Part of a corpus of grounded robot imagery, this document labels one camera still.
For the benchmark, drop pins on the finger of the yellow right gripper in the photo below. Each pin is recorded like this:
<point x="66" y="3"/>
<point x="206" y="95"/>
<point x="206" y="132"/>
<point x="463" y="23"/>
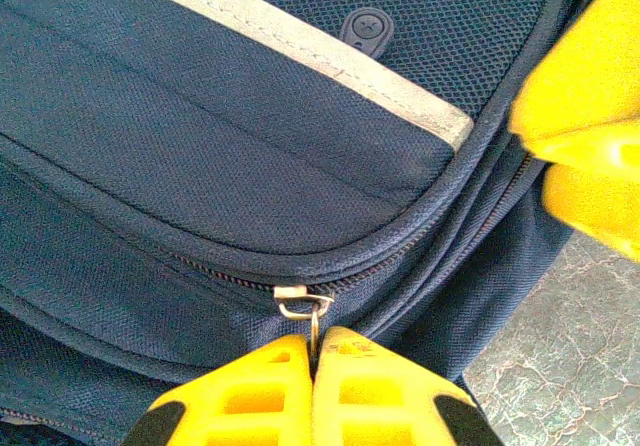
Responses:
<point x="585" y="81"/>
<point x="600" y="201"/>

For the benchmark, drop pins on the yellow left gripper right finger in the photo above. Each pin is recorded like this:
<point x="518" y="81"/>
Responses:
<point x="370" y="401"/>

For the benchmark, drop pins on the navy blue backpack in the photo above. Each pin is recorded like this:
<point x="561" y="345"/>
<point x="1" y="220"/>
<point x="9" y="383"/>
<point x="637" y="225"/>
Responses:
<point x="225" y="141"/>

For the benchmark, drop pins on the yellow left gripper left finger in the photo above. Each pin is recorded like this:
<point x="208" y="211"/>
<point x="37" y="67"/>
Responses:
<point x="260" y="406"/>

